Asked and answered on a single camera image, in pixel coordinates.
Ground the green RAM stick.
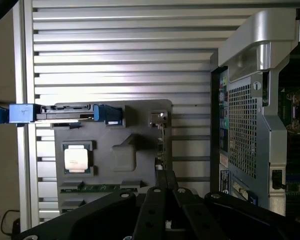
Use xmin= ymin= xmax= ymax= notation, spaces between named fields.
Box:
xmin=59 ymin=183 xmax=141 ymax=194

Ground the grey plastic part rack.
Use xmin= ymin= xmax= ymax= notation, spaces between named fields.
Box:
xmin=53 ymin=99 xmax=174 ymax=216

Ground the silver CPU chip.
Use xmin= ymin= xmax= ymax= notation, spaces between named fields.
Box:
xmin=63 ymin=144 xmax=90 ymax=174

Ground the grey open PC case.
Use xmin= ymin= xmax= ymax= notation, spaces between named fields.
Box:
xmin=209 ymin=7 xmax=300 ymax=227

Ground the green motherboard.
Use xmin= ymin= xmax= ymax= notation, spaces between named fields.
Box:
xmin=277 ymin=49 xmax=300 ymax=222

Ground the hard disk with blue carrier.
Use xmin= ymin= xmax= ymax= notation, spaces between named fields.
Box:
xmin=0 ymin=102 xmax=125 ymax=127

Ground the graphics card with metal bracket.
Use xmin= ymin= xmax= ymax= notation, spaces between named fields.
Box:
xmin=149 ymin=111 xmax=171 ymax=174

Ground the thin black floor cable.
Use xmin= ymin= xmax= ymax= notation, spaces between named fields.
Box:
xmin=0 ymin=206 xmax=21 ymax=236

